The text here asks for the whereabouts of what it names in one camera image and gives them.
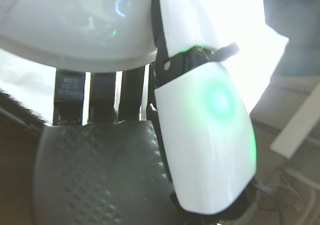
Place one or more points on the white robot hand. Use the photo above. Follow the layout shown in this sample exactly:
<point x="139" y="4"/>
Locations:
<point x="205" y="140"/>

